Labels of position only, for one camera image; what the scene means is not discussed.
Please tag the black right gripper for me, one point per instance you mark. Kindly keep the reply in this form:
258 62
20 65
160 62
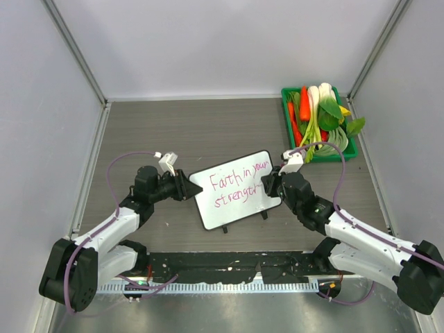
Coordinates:
270 181

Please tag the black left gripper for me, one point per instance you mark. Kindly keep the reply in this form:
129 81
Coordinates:
184 188

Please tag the white whiteboard black frame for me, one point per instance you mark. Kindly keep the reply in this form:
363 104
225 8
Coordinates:
233 190

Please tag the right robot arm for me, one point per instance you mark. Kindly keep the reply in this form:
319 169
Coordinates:
413 271

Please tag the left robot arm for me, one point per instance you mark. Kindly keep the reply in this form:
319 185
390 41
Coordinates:
76 268

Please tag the small orange carrot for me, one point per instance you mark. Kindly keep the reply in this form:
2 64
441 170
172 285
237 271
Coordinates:
295 130

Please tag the green celery stalks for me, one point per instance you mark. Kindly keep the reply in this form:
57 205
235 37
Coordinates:
312 135

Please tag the red chili pepper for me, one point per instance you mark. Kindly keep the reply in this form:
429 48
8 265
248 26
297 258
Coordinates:
323 136

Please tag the pale green bok choy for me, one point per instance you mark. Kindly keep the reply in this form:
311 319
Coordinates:
338 138

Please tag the large orange carrot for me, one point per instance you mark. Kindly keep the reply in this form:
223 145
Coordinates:
304 110

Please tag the green plastic vegetable bin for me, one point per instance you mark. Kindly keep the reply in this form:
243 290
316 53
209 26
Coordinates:
350 151

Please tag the white green bok choy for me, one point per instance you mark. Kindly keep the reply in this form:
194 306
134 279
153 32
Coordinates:
325 109

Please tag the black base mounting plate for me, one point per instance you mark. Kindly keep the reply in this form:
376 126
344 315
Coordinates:
275 267

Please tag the green leaf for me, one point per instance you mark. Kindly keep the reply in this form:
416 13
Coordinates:
354 127

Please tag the yellow pepper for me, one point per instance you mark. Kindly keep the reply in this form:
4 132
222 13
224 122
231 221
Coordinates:
345 113

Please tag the white slotted cable duct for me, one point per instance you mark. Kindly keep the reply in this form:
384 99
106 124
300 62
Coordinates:
256 286

